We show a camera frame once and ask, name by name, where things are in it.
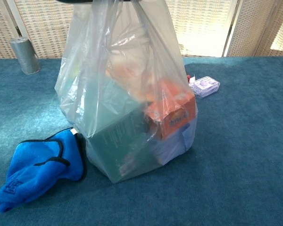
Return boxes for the translucent plastic bag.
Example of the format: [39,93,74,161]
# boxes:
[54,0,199,184]

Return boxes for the clear purple plastic case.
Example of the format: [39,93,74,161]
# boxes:
[192,76,221,99]

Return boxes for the woven folding screen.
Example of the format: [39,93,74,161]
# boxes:
[0,0,283,61]

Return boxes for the blue white packet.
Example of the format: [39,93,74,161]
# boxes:
[153,115,194,165]

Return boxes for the orange cardboard box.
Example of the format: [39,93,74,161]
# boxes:
[143,79,196,141]

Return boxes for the small red black object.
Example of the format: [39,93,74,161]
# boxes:
[186,74,196,87]

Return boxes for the teal cardboard box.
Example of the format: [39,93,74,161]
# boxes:
[87,80,156,183]

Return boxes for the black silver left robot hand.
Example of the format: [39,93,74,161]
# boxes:
[56,0,95,4]

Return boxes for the blue cloth with black trim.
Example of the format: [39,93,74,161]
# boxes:
[0,127,87,212]

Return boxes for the teal table cover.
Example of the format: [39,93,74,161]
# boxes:
[0,56,283,226]

